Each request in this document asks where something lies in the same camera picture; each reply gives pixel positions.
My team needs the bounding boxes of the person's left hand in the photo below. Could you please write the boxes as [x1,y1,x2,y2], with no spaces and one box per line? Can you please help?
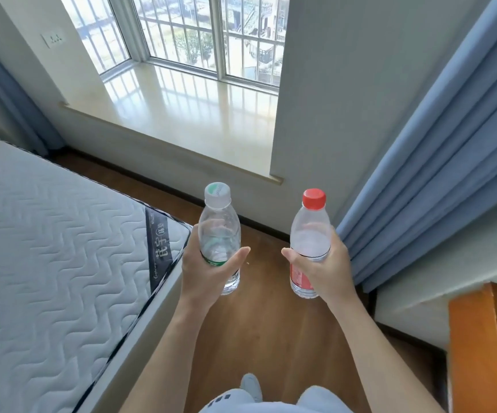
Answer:
[180,225,251,313]

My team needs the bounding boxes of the person's right hand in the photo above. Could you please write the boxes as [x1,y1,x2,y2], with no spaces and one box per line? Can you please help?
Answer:
[281,228,358,307]

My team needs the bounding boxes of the clear bottle with red cap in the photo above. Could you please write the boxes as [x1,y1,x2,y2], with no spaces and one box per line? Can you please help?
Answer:
[290,188,332,299]

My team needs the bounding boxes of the clear bottle with white cap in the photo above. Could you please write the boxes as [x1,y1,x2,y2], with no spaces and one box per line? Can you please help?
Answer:
[198,182,242,296]

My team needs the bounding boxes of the person's left forearm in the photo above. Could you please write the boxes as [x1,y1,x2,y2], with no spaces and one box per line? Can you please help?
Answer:
[119,297,210,413]

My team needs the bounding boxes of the person's right forearm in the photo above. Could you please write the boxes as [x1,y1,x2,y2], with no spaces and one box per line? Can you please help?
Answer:
[326,292,445,413]

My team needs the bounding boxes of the person's white shoe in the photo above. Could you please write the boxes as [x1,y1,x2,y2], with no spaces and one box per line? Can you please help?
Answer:
[240,373,263,403]

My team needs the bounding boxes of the person's white trousers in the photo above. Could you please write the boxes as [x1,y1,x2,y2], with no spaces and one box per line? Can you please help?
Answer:
[198,385,354,413]

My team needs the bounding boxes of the cream stone window sill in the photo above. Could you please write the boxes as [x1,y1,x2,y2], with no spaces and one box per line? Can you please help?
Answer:
[62,61,284,186]

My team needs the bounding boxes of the white quilted mattress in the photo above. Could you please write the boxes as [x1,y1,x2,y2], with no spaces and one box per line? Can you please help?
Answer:
[0,130,193,413]

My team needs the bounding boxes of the blue curtain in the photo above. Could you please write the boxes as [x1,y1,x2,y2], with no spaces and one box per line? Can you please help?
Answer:
[336,0,497,293]
[0,26,65,157]

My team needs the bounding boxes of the orange wooden furniture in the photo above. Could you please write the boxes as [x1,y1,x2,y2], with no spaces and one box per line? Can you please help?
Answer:
[448,282,497,413]

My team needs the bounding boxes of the window with metal bars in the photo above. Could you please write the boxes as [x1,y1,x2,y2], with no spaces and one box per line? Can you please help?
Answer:
[58,0,291,95]

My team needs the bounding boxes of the white wall socket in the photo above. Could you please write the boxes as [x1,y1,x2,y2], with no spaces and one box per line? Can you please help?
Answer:
[41,29,67,49]

